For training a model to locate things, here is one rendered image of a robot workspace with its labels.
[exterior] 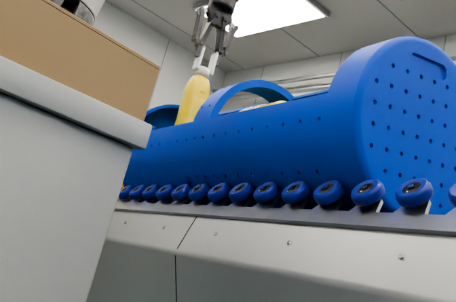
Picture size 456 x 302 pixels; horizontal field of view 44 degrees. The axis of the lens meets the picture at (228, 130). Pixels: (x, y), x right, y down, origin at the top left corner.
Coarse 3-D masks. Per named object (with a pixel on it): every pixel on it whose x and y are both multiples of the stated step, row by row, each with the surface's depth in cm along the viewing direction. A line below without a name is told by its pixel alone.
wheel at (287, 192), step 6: (288, 186) 88; (294, 186) 88; (300, 186) 86; (306, 186) 86; (282, 192) 87; (288, 192) 86; (294, 192) 85; (300, 192) 85; (306, 192) 85; (282, 198) 87; (288, 198) 85; (294, 198) 85; (300, 198) 85
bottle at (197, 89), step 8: (200, 72) 151; (192, 80) 149; (200, 80) 149; (208, 80) 152; (192, 88) 148; (200, 88) 148; (208, 88) 150; (184, 96) 149; (192, 96) 147; (200, 96) 148; (208, 96) 151; (184, 104) 147; (192, 104) 147; (200, 104) 147; (184, 112) 146; (192, 112) 146; (176, 120) 147; (184, 120) 145; (192, 120) 146
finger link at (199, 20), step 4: (200, 8) 153; (196, 12) 155; (200, 12) 153; (204, 12) 154; (200, 16) 153; (196, 20) 154; (200, 20) 153; (196, 24) 154; (200, 24) 153; (196, 28) 153; (200, 28) 153; (196, 32) 152; (200, 32) 153; (192, 36) 154; (196, 36) 152; (192, 40) 153; (196, 40) 152
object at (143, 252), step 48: (144, 240) 116; (192, 240) 101; (240, 240) 90; (288, 240) 80; (336, 240) 73; (384, 240) 67; (432, 240) 62; (96, 288) 137; (144, 288) 114; (192, 288) 98; (240, 288) 85; (288, 288) 76; (336, 288) 68; (384, 288) 62; (432, 288) 58
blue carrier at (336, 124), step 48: (384, 48) 81; (432, 48) 86; (288, 96) 123; (336, 96) 81; (384, 96) 80; (432, 96) 85; (192, 144) 114; (240, 144) 99; (288, 144) 88; (336, 144) 79; (384, 144) 79; (432, 144) 84
